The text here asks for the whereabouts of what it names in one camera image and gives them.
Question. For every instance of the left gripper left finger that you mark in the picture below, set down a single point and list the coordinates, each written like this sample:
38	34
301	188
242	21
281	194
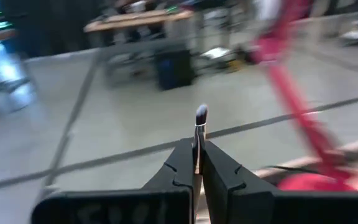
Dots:
179	168

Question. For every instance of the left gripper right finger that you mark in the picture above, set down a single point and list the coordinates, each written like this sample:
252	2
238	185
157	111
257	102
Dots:
222	174

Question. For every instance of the thin black makeup brush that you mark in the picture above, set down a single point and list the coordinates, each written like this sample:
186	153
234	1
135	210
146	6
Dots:
201	115

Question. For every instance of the black bin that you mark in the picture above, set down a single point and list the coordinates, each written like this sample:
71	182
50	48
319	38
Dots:
174	70

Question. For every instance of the red desk lamp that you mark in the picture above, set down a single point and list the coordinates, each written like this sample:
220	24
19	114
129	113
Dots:
294	102

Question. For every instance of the wooden-top workbench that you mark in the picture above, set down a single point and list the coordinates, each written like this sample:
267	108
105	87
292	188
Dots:
135	20

